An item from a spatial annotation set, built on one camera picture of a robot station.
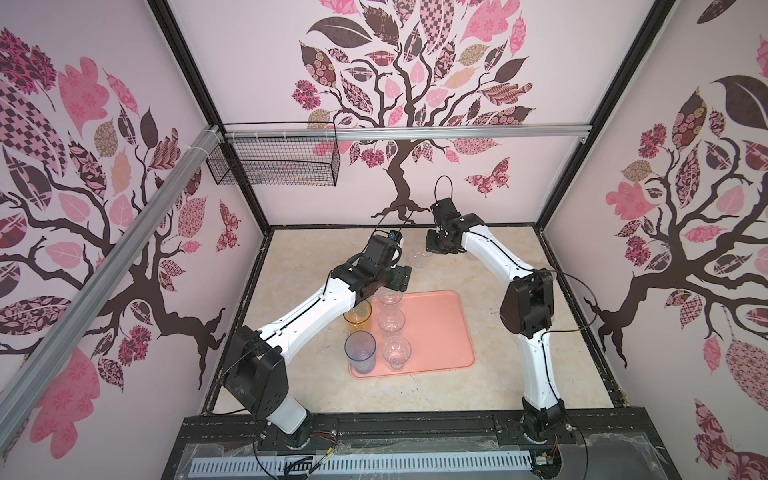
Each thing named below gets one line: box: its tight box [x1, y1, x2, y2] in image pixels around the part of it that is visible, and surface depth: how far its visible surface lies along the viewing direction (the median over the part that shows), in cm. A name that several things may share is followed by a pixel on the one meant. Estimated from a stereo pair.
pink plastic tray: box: [349, 291, 475, 378], surface depth 93 cm
